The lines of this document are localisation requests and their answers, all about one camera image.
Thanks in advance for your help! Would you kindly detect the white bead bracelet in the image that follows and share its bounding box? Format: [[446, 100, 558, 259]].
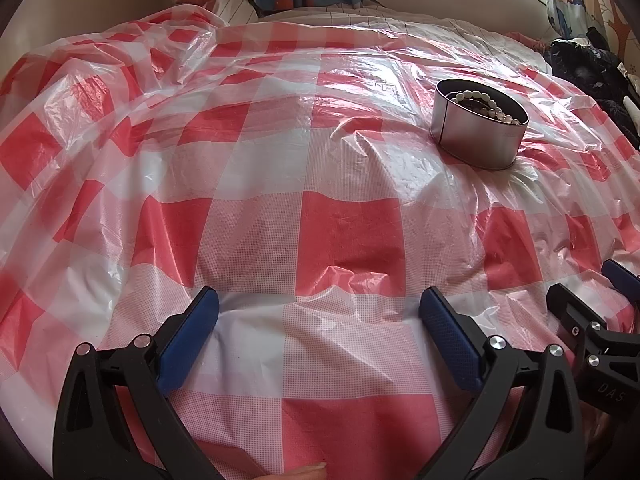
[[447, 89, 522, 126]]

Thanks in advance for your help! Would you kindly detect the right hand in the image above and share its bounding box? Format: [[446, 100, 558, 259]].
[[580, 401, 611, 450]]

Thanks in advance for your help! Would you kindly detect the left hand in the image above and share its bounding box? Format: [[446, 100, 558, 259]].
[[255, 463, 328, 480]]

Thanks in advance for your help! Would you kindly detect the round silver metal tin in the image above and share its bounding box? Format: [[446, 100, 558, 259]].
[[430, 79, 529, 170]]

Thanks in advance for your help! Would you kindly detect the black jacket pile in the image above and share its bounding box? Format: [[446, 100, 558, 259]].
[[544, 27, 639, 150]]

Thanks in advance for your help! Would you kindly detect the red white checkered plastic sheet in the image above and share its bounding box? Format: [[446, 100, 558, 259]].
[[1, 6, 639, 479]]

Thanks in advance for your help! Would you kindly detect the tree pattern curtain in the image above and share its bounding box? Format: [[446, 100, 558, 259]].
[[547, 0, 631, 58]]

